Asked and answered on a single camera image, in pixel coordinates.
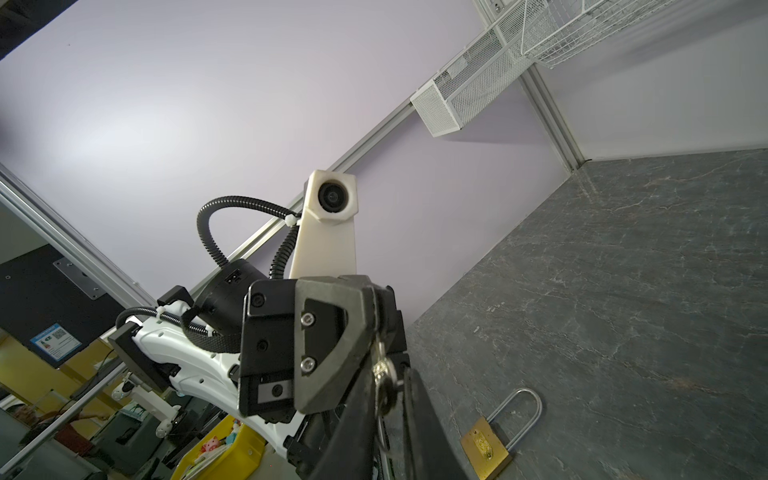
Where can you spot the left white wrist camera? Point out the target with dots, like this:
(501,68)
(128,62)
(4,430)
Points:
(326,243)

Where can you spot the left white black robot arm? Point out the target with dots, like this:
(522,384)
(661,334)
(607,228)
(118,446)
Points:
(193,347)

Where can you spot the brass padlock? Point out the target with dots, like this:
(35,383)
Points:
(487,453)

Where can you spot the white mesh box basket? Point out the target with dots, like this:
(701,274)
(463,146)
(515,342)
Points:
(464,87)

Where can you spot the white wire shelf basket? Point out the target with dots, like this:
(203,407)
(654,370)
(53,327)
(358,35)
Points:
(556,31)

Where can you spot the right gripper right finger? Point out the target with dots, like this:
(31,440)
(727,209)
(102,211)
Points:
(427,452)

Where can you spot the yellow plastic bin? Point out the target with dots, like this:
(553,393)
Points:
(230,450)

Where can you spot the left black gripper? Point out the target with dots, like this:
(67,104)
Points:
(304,340)

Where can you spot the small silver key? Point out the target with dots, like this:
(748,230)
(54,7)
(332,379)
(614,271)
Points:
(385,377)

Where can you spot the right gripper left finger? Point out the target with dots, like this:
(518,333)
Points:
(350,452)

